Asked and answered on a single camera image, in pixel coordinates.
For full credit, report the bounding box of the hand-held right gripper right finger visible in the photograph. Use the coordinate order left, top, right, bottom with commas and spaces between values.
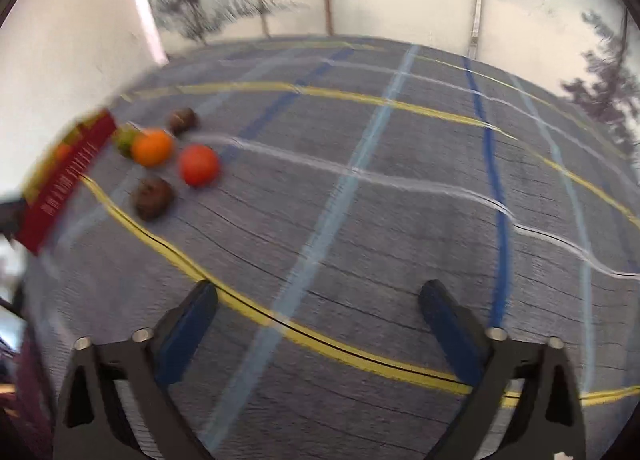
418, 279, 587, 460

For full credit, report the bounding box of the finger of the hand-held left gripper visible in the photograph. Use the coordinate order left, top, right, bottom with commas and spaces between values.
0, 197, 27, 241

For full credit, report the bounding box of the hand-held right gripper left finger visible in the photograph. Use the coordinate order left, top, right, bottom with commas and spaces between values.
52, 280, 219, 460

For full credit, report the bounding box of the red cardboard box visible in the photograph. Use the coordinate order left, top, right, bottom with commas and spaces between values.
16, 109, 118, 255

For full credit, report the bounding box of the green fruit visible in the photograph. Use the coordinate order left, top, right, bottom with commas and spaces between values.
115, 126, 139, 158

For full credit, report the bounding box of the dark brown round fruit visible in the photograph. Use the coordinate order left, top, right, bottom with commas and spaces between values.
132, 176, 175, 221
168, 108, 198, 136

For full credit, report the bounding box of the orange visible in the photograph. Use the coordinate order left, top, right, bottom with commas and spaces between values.
131, 129, 174, 169

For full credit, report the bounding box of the red tomato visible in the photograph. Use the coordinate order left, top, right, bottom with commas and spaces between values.
179, 145, 221, 187

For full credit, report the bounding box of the plaid grey blanket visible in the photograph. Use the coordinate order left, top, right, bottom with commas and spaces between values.
22, 35, 640, 460

